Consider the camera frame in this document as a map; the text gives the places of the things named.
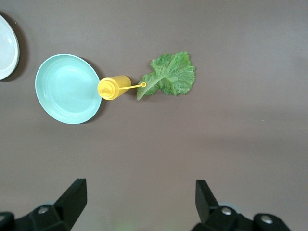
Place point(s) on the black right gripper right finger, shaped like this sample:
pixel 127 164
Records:
pixel 209 214

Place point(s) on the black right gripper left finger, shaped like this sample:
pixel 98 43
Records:
pixel 69 209

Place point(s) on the mint green plate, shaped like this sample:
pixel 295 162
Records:
pixel 67 91

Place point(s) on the green lettuce leaf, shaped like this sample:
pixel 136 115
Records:
pixel 173 74

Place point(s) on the beige plate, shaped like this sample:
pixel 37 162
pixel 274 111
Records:
pixel 6 53

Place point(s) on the yellow mustard squeeze bottle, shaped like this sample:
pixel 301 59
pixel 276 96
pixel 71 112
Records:
pixel 113 87

